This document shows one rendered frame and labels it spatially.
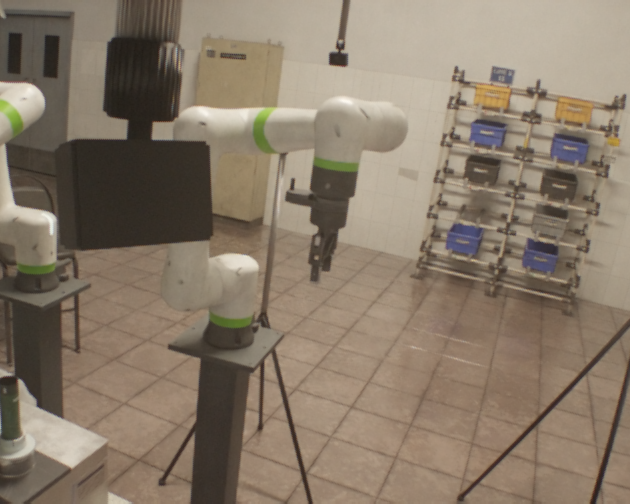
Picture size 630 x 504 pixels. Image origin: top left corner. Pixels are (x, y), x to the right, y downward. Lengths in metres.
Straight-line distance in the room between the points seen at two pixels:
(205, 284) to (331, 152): 0.56
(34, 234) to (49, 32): 6.71
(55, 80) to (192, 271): 7.06
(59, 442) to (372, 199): 5.39
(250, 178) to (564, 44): 3.33
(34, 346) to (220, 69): 4.75
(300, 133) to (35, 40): 7.50
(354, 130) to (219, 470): 1.18
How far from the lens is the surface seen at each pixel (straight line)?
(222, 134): 1.46
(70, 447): 1.11
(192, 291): 1.53
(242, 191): 6.37
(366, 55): 6.24
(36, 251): 1.98
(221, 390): 1.77
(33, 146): 8.81
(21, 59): 8.91
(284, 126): 1.42
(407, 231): 6.22
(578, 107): 5.39
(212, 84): 6.47
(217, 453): 1.89
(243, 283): 1.62
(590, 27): 6.04
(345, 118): 1.14
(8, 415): 0.99
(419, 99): 6.08
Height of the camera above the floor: 1.68
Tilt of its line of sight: 17 degrees down
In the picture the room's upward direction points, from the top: 8 degrees clockwise
